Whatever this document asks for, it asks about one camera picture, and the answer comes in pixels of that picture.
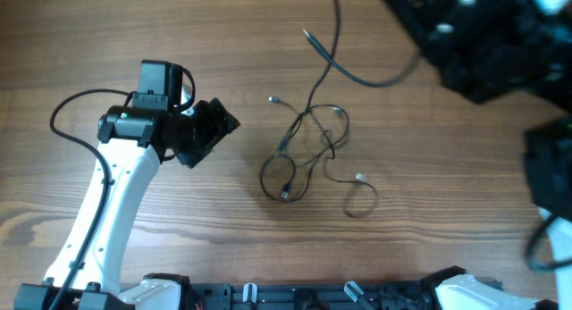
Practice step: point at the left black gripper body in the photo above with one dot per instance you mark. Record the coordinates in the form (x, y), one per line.
(214, 127)

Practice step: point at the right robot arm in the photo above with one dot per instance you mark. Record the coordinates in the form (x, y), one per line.
(485, 49)

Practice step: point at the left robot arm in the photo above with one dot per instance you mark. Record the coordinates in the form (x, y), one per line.
(159, 121)

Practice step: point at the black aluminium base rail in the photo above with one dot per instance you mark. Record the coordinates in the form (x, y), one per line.
(398, 295)

